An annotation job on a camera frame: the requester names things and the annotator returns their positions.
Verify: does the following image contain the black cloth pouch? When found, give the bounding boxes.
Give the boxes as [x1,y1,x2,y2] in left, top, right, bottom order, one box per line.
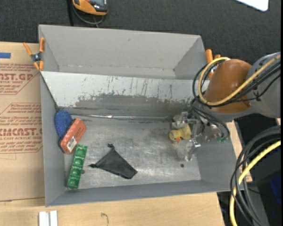
[88,143,138,180]

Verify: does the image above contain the grey metal bin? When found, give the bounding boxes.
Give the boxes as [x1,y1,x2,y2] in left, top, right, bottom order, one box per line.
[38,24,238,208]

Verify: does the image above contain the yellow toy duck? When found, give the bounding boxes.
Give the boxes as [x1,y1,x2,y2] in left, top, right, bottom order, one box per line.
[168,123,193,143]

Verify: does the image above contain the brown cardboard board, red print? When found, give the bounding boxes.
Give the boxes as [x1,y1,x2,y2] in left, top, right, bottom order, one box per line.
[0,40,46,202]

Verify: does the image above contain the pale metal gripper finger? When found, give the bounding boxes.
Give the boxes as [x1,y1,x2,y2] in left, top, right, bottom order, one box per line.
[184,139,201,162]
[171,111,198,137]

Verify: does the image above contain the blue sponge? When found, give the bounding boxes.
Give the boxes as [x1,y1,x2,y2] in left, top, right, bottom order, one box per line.
[54,109,74,139]

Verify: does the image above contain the orange flat box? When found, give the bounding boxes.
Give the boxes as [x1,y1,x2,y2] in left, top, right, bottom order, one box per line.
[58,118,87,155]

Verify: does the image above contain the dark green flat block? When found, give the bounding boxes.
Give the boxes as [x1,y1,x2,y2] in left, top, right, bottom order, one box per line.
[66,144,88,190]

